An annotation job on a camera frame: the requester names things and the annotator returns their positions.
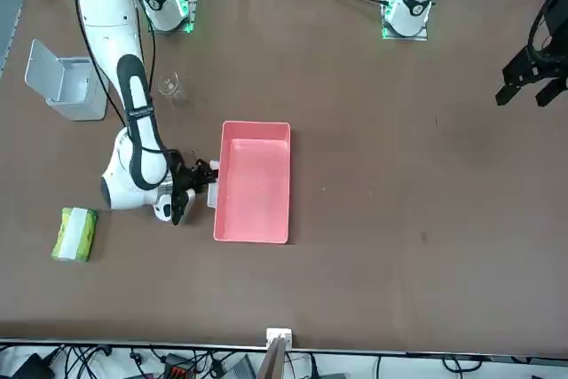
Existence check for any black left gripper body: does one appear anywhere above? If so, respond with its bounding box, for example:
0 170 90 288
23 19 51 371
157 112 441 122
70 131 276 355
527 0 568 78

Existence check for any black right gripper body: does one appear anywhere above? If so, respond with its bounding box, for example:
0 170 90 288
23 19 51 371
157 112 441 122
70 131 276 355
170 151 199 196

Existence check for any white tissue sheet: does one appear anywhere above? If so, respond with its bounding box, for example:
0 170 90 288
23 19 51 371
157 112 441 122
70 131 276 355
206 159 222 210

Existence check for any pink plastic container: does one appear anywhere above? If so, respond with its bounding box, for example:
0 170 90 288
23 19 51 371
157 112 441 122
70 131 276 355
212 120 293 246

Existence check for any large glass beaker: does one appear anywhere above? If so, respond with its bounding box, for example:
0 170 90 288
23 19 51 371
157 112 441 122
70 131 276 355
155 69 188 110

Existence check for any green tissue pack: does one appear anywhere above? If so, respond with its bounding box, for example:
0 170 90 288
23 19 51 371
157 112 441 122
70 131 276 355
50 207 99 264

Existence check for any black and red device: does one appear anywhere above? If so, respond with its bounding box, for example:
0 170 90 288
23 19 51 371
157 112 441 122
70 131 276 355
162 351 197 379

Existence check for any grey power adapter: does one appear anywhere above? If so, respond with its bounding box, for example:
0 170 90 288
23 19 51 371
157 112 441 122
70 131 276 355
224 354 258 379

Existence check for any black power adapter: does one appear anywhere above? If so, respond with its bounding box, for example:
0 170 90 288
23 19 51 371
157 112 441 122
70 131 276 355
8 351 55 379

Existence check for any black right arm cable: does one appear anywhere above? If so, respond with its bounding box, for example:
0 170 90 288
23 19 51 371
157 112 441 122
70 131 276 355
70 0 178 162

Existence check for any aluminium camera post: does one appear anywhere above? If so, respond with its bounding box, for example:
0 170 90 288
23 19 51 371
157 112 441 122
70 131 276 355
259 328 295 379

